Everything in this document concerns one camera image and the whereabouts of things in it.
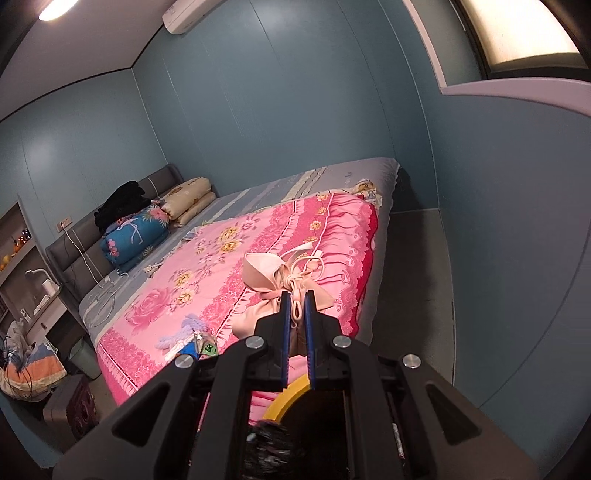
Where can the small green packet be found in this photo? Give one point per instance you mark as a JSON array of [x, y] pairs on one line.
[[207, 349]]

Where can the black trash bin yellow rim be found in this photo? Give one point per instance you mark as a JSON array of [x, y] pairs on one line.
[[284, 401]]

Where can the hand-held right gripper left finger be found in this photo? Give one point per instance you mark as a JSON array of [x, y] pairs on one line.
[[286, 332]]

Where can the white desk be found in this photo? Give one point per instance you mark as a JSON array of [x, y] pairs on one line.
[[41, 309]]

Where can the orange blue clothes pile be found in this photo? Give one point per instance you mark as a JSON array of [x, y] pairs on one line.
[[37, 364]]

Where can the white desk lamp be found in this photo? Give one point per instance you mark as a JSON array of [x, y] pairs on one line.
[[48, 288]]

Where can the pale green wastebasket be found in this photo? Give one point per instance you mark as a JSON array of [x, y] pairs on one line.
[[85, 360]]

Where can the window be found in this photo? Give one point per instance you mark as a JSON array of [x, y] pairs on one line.
[[517, 32]]

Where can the black clothing pile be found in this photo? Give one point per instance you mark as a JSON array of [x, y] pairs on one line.
[[122, 203]]

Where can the white air conditioner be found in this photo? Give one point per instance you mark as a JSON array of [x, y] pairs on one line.
[[194, 14]]

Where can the grey padded headboard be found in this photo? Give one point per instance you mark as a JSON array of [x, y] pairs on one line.
[[69, 258]]

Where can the wall power outlet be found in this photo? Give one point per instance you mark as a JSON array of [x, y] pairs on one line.
[[63, 225]]

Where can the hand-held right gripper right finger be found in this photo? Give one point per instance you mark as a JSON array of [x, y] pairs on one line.
[[310, 337]]

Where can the cream floral underblanket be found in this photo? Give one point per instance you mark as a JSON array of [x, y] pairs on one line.
[[367, 189]]

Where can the bed with grey headboard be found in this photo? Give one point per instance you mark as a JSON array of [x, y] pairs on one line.
[[323, 177]]

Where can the blue floral folded quilt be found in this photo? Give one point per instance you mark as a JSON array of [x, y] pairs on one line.
[[134, 235]]

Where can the beige folded quilt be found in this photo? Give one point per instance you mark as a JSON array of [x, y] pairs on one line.
[[189, 196]]

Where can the blue plastic wrapper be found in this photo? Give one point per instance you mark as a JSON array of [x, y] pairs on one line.
[[186, 350]]

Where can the wall shelf niche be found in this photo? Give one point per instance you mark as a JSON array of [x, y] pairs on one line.
[[14, 221]]

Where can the ceiling light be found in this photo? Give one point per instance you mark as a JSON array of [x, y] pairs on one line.
[[60, 8]]

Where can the pink floral blanket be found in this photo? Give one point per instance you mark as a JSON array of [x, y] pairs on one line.
[[152, 304]]

